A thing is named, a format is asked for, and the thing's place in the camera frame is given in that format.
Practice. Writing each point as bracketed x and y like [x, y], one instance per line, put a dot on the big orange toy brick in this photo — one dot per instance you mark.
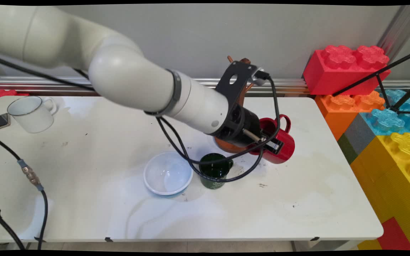
[340, 110]

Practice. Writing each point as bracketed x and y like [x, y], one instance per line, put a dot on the red enamel mug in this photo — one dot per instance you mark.
[283, 145]

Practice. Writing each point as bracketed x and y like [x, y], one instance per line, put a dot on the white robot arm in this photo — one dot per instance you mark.
[126, 74]

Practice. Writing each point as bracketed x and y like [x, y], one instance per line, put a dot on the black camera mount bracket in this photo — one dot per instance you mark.
[242, 73]

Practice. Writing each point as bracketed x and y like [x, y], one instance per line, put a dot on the big blue toy brick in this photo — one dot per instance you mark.
[390, 121]

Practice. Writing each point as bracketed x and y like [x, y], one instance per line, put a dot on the big dark green toy brick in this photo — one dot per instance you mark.
[347, 149]

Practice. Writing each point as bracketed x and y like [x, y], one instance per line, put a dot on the big red toy brick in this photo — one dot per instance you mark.
[336, 73]

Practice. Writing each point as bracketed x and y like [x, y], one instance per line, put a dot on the black tape piece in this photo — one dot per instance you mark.
[315, 238]
[109, 239]
[40, 239]

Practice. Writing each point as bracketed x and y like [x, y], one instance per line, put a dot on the big yellow toy brick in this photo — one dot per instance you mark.
[386, 177]

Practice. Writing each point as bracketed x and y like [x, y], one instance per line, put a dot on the dark green mug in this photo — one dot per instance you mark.
[212, 176]

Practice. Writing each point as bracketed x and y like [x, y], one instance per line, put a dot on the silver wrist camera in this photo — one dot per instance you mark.
[261, 75]

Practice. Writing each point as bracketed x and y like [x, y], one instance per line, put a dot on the aluminium rail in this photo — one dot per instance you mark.
[283, 85]

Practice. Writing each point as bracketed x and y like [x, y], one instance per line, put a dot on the white enamel mug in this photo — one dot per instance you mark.
[30, 115]

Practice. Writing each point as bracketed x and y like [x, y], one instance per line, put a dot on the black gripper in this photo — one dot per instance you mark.
[240, 126]

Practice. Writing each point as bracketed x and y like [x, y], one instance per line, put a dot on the aluminium post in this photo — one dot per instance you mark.
[400, 28]

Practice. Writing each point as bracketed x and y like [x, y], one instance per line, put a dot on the white bowl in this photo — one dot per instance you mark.
[167, 174]

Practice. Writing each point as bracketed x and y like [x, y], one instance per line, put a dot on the black tripod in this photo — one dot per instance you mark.
[379, 74]

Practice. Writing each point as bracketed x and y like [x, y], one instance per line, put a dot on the brown wooden mug tree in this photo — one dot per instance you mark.
[226, 145]

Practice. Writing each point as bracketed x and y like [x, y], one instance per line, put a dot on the big grey toy brick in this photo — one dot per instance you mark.
[359, 133]

